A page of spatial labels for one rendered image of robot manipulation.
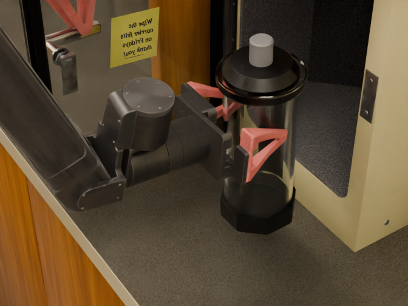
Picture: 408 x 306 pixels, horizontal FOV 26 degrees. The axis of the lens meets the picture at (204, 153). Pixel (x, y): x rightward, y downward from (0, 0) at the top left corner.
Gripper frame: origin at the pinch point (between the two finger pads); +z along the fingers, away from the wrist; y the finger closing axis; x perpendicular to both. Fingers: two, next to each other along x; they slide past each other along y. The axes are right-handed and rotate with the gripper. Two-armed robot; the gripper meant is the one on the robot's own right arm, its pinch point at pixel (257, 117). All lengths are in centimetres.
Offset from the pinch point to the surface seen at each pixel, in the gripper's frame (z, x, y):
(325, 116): 23.1, 13.8, 11.0
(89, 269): -11.7, 39.1, 22.7
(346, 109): 26.9, 13.5, 10.5
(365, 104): 11.4, -2.3, -6.7
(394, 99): 14.4, -3.0, -8.5
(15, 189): -11, 44, 53
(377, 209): 16.2, 15.5, -8.3
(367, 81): 11.1, -5.5, -6.5
